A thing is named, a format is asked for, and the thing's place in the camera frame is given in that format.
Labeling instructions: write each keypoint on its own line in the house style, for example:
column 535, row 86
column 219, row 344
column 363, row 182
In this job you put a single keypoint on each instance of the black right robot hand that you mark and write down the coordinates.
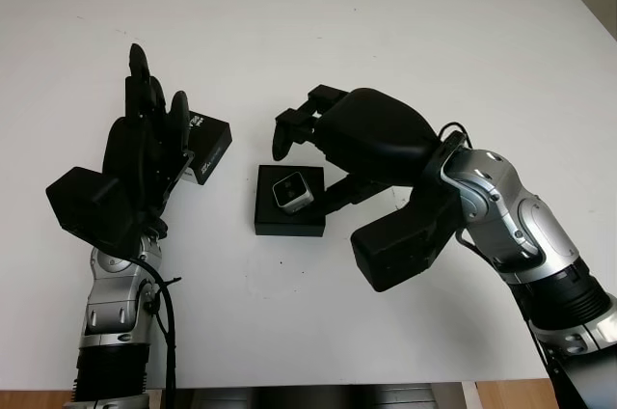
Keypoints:
column 376, row 134

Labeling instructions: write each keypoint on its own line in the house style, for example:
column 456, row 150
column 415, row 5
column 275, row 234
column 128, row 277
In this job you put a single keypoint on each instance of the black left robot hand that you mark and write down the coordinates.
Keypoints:
column 142, row 158

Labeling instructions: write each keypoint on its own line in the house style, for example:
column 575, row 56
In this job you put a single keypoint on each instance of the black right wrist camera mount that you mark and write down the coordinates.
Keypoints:
column 400, row 245

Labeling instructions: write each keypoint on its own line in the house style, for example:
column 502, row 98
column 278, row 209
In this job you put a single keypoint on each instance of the black box base with insert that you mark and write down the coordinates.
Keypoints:
column 289, row 226

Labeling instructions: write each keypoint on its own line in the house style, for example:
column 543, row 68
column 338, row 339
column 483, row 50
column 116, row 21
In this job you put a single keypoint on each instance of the dark robot torso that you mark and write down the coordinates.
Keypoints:
column 313, row 397

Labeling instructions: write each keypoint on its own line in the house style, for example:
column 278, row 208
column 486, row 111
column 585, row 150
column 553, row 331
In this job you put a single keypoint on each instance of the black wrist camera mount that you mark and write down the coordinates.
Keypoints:
column 87, row 206
column 400, row 245

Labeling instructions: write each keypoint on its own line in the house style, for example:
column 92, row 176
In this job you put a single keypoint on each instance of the black RealSense box lid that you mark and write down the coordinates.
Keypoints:
column 212, row 144

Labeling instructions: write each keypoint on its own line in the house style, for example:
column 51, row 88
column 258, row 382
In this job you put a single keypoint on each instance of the small silver depth camera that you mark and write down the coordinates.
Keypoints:
column 291, row 194

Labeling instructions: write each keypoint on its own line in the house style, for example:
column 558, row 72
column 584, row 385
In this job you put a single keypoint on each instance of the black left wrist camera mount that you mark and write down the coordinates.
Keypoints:
column 87, row 206

